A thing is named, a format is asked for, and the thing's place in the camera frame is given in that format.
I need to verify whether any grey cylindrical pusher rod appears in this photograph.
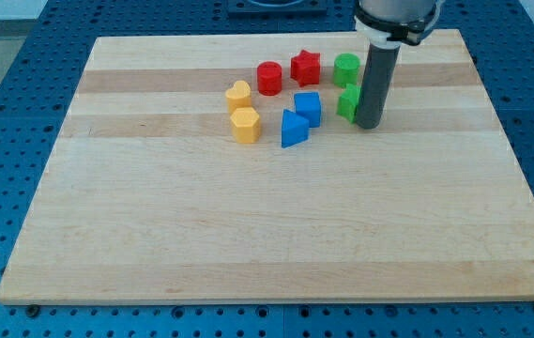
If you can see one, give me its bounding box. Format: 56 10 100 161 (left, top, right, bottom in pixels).
355 44 399 130

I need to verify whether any green star block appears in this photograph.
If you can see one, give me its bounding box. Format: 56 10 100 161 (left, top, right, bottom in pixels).
336 84 360 124

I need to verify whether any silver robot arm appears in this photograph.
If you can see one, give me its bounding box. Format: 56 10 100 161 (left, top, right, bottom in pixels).
354 0 444 130

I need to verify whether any green cylinder block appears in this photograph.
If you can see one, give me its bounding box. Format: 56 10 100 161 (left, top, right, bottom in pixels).
333 53 360 88

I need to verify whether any red star block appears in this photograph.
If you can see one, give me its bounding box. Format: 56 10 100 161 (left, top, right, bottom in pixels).
290 50 321 87

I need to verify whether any blue cube block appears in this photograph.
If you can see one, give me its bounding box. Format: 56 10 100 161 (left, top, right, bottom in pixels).
294 92 322 128

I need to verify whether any blue triangle block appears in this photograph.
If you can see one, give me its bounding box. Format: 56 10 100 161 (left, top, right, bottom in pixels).
281 109 310 148

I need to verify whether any red cylinder block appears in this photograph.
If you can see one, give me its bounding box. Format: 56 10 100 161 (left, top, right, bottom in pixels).
257 61 282 96

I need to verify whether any yellow heart block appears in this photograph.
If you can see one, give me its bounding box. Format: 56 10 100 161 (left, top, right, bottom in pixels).
225 80 252 115

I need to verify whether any yellow hexagon block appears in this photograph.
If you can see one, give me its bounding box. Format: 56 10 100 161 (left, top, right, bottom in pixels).
230 107 262 144

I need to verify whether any light wooden board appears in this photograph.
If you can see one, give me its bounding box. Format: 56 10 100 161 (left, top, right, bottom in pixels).
0 29 534 305

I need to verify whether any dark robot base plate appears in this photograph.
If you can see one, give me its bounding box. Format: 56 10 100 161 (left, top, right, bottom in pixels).
225 0 328 16

